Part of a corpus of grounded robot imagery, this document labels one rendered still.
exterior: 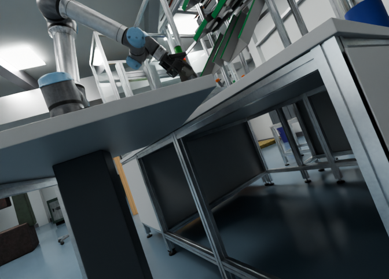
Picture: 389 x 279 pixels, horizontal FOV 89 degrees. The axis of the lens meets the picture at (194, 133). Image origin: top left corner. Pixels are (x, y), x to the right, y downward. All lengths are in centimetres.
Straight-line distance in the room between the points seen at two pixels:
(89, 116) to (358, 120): 50
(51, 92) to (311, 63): 81
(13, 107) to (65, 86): 492
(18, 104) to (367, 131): 572
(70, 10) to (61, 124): 74
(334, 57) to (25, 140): 57
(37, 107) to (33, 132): 516
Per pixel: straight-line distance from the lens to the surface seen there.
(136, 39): 95
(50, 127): 42
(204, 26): 96
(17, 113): 572
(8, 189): 94
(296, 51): 50
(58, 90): 88
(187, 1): 108
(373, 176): 51
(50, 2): 112
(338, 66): 48
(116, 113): 39
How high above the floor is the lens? 73
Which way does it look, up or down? 4 degrees up
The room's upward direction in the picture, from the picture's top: 20 degrees counter-clockwise
